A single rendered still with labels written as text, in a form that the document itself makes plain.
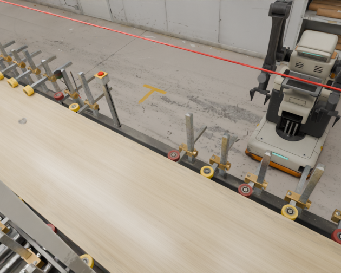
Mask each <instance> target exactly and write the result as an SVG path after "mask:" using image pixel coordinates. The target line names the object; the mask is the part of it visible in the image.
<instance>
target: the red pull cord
mask: <svg viewBox="0 0 341 273"><path fill-rule="evenodd" d="M0 1H1V2H5V3H9V4H13V5H17V6H20V7H24V8H28V7H26V6H22V5H18V4H14V3H10V2H6V1H2V0H0ZM28 9H31V10H36V11H39V12H43V13H46V14H50V15H54V16H58V17H62V18H66V19H69V20H73V21H77V22H81V23H84V24H88V25H93V26H95V27H99V28H103V29H107V30H111V31H115V32H118V33H122V34H126V35H130V36H134V37H138V38H141V39H144V40H149V41H152V42H156V43H160V44H164V45H167V46H171V47H175V48H179V49H183V50H186V51H191V52H194V53H197V54H201V55H205V56H209V57H213V58H216V59H220V60H224V61H228V62H232V63H236V64H240V65H242V66H247V67H250V68H254V69H259V70H262V71H265V72H269V73H273V74H277V75H281V76H285V77H289V78H292V79H296V80H299V81H304V82H307V83H311V84H314V85H318V86H322V87H326V88H330V89H334V90H338V91H341V89H339V88H336V87H331V86H327V85H325V84H321V83H316V82H313V81H309V80H304V79H301V78H298V77H294V76H289V75H286V74H282V73H277V72H275V71H271V70H267V69H263V68H259V67H255V66H251V65H248V64H244V63H240V62H236V61H232V60H228V59H225V58H221V57H217V56H213V55H209V54H205V53H201V52H198V51H194V50H190V49H186V48H182V47H178V46H175V45H171V44H167V43H163V42H159V41H155V40H151V39H148V38H144V37H140V36H136V35H132V34H128V33H126V32H121V31H117V30H114V29H109V28H105V27H102V26H99V25H94V24H90V23H87V22H82V21H78V20H76V19H72V18H67V17H64V16H60V15H55V14H52V13H49V12H45V11H40V10H37V9H33V8H28Z"/></svg>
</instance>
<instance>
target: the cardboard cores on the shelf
mask: <svg viewBox="0 0 341 273"><path fill-rule="evenodd" d="M309 10H313V11H317V13H316V15H318V16H325V17H331V18H337V19H341V0H313V1H312V2H311V3H310V5H309ZM306 30H312V29H305V30H304V31H306ZM312 31H317V30H312ZM317 32H321V33H327V34H332V33H328V32H323V31H317ZM333 35H337V34H333ZM337 36H338V42H337V45H336V48H335V49H336V50H341V35H337Z"/></svg>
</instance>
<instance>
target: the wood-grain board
mask: <svg viewBox="0 0 341 273"><path fill-rule="evenodd" d="M7 80H9V79H7V78H6V77H4V78H3V79H1V80H0V180H1V181H2V182H3V183H4V184H6V186H7V187H8V188H9V189H10V190H12V191H13V192H14V193H15V194H17V195H18V196H19V197H20V198H22V199H23V200H24V201H25V202H26V203H27V204H28V205H30V206H31V207H32V208H33V209H34V210H36V211H37V212H38V213H39V214H40V215H41V216H43V217H44V218H45V219H46V220H47V221H49V222H50V223H51V224H52V225H54V226H55V227H56V228H57V229H59V230H60V231H61V232H62V233H63V234H64V235H66V236H67V237H68V238H69V239H70V240H72V241H73V242H74V243H75V244H76V245H77V246H79V247H80V248H81V249H82V250H83V251H85V252H86V253H87V254H88V255H90V256H91V257H92V258H93V259H94V260H96V261H97V262H98V263H99V264H100V265H102V266H103V267H104V268H105V269H106V270H108V271H109V272H110V273H341V244H339V243H337V242H335V241H333V240H331V239H329V238H327V237H325V236H322V235H320V234H318V233H316V232H314V231H312V230H310V229H308V228H306V227H304V226H302V225H300V224H298V223H296V222H294V221H292V220H290V219H288V218H286V217H284V216H282V215H280V214H278V213H276V212H274V211H272V210H270V209H268V208H266V207H264V206H262V205H260V204H258V203H256V202H254V201H252V200H250V199H248V198H246V197H244V196H242V195H240V194H238V193H236V192H234V191H232V190H230V189H228V188H226V187H224V186H222V185H220V184H218V183H216V182H214V181H212V180H210V179H208V178H206V177H204V176H202V175H200V174H198V173H196V172H194V171H192V170H190V169H188V168H186V167H184V166H182V165H180V164H178V163H176V162H174V161H172V160H170V159H168V158H166V157H164V156H162V155H160V154H158V153H156V152H154V151H152V150H150V149H148V148H146V147H144V146H142V145H140V144H138V143H136V142H134V141H132V140H130V139H128V138H126V137H124V136H122V135H120V134H118V133H116V132H114V131H112V130H110V129H108V128H106V127H104V126H102V125H100V124H98V123H96V122H94V121H92V120H90V119H88V118H86V117H84V116H82V115H80V114H78V113H76V112H74V111H72V110H70V109H68V108H66V107H64V106H62V105H60V104H58V103H56V102H54V101H52V100H50V99H48V98H46V97H44V96H42V95H40V94H38V93H36V92H34V93H33V94H31V95H30V96H27V95H26V93H25V92H24V91H23V88H24V87H23V86H21V85H20V84H18V86H16V87H14V88H12V87H11V86H10V85H9V84H8V82H7ZM22 118H27V119H26V120H27V122H26V123H24V124H20V123H18V120H22Z"/></svg>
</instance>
